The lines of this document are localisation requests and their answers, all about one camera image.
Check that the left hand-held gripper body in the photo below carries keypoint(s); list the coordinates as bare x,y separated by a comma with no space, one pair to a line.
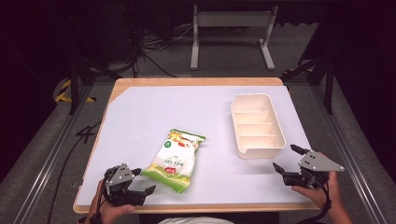
120,178

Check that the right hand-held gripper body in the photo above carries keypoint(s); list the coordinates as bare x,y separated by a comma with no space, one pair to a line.
314,164

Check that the white and green snack bag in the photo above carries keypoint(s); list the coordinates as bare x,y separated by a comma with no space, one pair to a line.
176,158

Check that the person's right hand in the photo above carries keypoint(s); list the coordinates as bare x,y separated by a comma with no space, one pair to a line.
325,194

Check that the person's left hand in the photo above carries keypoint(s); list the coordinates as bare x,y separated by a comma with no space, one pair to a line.
107,211

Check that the white divided plastic bin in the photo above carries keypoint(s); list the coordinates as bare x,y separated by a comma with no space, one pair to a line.
257,126

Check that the person's white clothing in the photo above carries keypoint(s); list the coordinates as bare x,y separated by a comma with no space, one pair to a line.
196,220

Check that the black metal stand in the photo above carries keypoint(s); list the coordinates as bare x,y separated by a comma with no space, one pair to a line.
328,81
74,81

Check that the white table mat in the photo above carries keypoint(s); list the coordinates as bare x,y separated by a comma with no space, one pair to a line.
199,112

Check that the yellow and black hazard tape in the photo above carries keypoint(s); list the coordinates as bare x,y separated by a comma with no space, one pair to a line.
63,91

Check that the aluminium floor rail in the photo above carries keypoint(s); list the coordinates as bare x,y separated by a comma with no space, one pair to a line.
348,155
53,155

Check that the white metal stand frame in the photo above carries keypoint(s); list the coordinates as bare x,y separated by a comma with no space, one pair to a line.
233,19

